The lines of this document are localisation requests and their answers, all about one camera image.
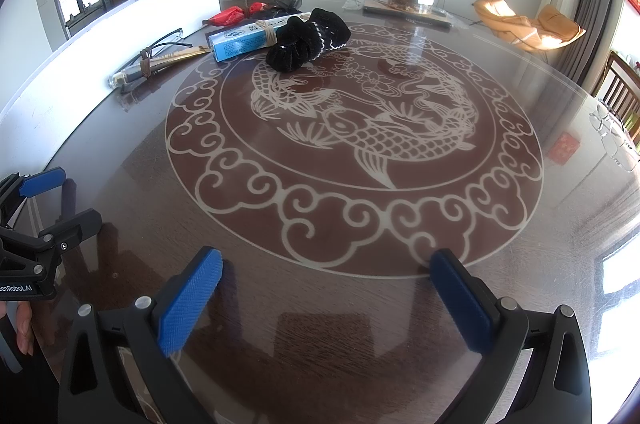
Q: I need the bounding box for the white slim packet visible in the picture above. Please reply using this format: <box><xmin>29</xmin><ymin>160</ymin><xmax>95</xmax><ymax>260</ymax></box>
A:
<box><xmin>240</xmin><ymin>15</ymin><xmax>303</xmax><ymax>36</ymax></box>

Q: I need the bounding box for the black pearl-trimmed scrunchie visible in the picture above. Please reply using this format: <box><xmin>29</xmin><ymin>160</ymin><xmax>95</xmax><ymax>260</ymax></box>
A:
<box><xmin>264</xmin><ymin>8</ymin><xmax>352</xmax><ymax>73</ymax></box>

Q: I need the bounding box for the wooden dining chair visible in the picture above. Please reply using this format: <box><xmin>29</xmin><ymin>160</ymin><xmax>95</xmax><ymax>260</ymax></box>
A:
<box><xmin>591</xmin><ymin>50</ymin><xmax>640</xmax><ymax>130</ymax></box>

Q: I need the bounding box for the blue toothpaste box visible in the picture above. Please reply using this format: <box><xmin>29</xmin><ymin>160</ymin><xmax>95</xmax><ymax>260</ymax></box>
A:
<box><xmin>207</xmin><ymin>16</ymin><xmax>301</xmax><ymax>63</ymax></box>

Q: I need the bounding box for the wooden tray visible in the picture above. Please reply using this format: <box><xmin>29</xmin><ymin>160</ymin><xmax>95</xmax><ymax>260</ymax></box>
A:
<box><xmin>362</xmin><ymin>0</ymin><xmax>453</xmax><ymax>27</ymax></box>

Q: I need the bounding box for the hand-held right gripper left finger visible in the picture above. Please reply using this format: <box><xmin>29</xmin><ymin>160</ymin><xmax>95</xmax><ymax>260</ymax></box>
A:
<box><xmin>57</xmin><ymin>246</ymin><xmax>224</xmax><ymax>424</ymax></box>

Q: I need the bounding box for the red plastic bag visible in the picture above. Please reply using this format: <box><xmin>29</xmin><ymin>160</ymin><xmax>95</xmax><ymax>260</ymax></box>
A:
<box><xmin>202</xmin><ymin>5</ymin><xmax>248</xmax><ymax>27</ymax></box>

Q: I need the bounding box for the rubber-banded gold tube bundle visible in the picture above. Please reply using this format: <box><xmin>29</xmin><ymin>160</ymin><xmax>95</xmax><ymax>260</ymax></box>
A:
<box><xmin>109</xmin><ymin>45</ymin><xmax>213</xmax><ymax>91</ymax></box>

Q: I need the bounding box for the orange lounge chair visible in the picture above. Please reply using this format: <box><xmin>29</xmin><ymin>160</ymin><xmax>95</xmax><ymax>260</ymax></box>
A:
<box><xmin>472</xmin><ymin>0</ymin><xmax>587</xmax><ymax>53</ymax></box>

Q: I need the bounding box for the person's left hand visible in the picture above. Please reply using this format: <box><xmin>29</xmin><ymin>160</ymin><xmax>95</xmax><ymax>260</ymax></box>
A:
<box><xmin>14</xmin><ymin>304</ymin><xmax>35</xmax><ymax>357</ymax></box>

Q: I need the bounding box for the black mesh hair flower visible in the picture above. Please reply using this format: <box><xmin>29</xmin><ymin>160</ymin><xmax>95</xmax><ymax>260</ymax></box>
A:
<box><xmin>265</xmin><ymin>0</ymin><xmax>303</xmax><ymax>17</ymax></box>

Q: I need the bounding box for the white board panel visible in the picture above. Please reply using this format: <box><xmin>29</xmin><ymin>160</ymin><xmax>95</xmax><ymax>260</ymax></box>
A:
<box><xmin>0</xmin><ymin>0</ymin><xmax>221</xmax><ymax>232</ymax></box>

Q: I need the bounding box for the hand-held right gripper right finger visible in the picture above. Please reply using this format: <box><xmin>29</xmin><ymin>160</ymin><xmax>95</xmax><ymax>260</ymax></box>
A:
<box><xmin>430</xmin><ymin>248</ymin><xmax>593</xmax><ymax>424</ymax></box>

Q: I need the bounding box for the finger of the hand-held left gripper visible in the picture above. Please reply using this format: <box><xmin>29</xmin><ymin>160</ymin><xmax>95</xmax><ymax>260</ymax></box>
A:
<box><xmin>37</xmin><ymin>209</ymin><xmax>102</xmax><ymax>257</ymax></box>
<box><xmin>0</xmin><ymin>168</ymin><xmax>67</xmax><ymax>230</ymax></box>

